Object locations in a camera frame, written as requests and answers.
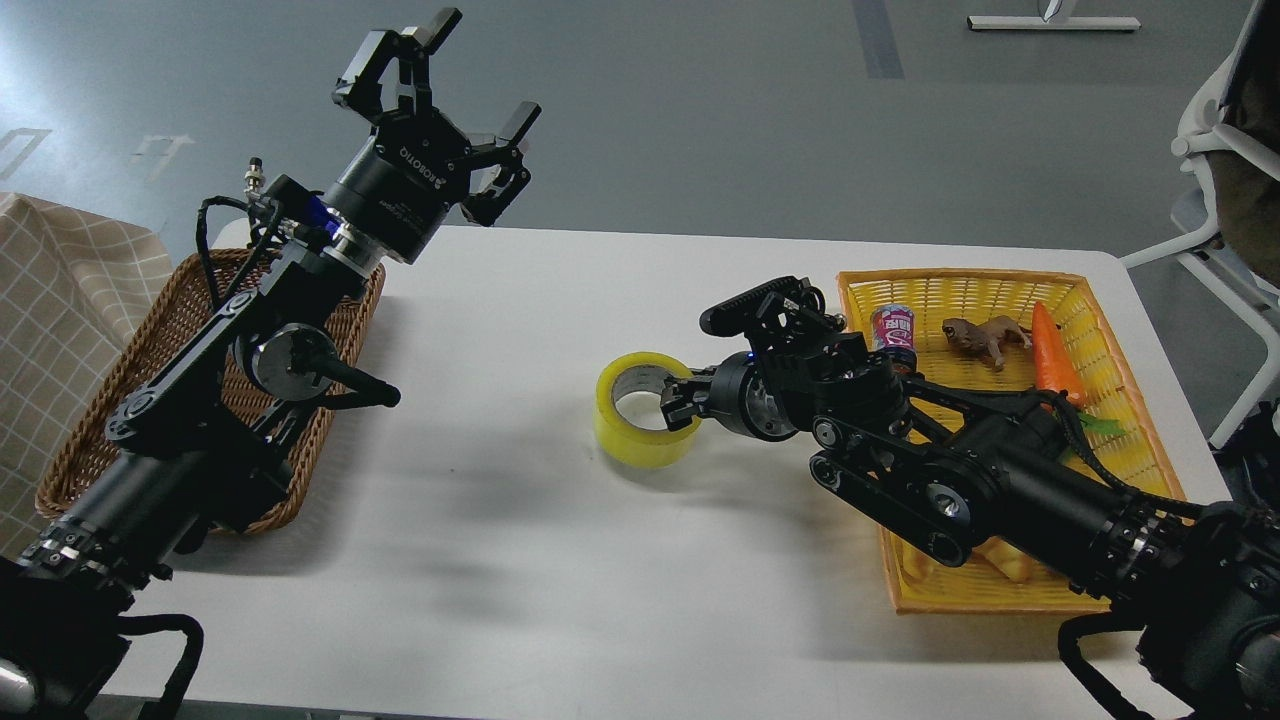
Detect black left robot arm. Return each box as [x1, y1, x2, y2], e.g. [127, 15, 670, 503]
[3, 6, 541, 719]

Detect white stand base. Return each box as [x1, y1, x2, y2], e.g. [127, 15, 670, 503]
[966, 1, 1142, 33]

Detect small red drink can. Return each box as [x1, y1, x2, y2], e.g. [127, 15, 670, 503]
[870, 304, 918, 373]

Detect yellow tape roll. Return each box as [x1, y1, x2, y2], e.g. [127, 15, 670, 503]
[593, 351, 699, 469]

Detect brown wicker basket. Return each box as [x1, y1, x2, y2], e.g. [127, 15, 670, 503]
[35, 249, 387, 534]

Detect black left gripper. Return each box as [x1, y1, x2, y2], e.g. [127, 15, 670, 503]
[323, 8, 541, 264]

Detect brown toy animal figure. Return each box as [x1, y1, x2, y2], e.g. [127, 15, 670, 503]
[941, 315, 1033, 372]

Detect beige checkered cloth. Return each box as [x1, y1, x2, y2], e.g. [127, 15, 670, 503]
[1, 192, 173, 559]

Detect yellow plastic basket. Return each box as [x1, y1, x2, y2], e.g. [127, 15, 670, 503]
[837, 268, 1184, 616]

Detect white office chair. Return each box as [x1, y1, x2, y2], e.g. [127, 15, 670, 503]
[1121, 1, 1277, 450]

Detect orange toy carrot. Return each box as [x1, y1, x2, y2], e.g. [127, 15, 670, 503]
[1030, 301, 1085, 409]

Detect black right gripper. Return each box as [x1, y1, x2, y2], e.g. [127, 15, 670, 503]
[659, 352, 799, 442]

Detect toy croissant bread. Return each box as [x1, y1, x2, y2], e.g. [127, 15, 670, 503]
[902, 537, 1036, 584]

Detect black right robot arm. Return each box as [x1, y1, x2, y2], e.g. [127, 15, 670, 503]
[660, 275, 1279, 719]

